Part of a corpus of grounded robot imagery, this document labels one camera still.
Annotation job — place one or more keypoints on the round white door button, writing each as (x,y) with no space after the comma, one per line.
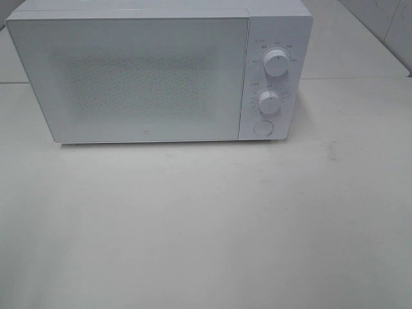
(264,128)

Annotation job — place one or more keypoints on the lower white timer knob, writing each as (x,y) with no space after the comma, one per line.
(269,102)

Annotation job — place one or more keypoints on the upper white power knob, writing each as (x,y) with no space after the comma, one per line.
(276,61)

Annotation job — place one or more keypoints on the white microwave oven body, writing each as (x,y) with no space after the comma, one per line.
(270,23)

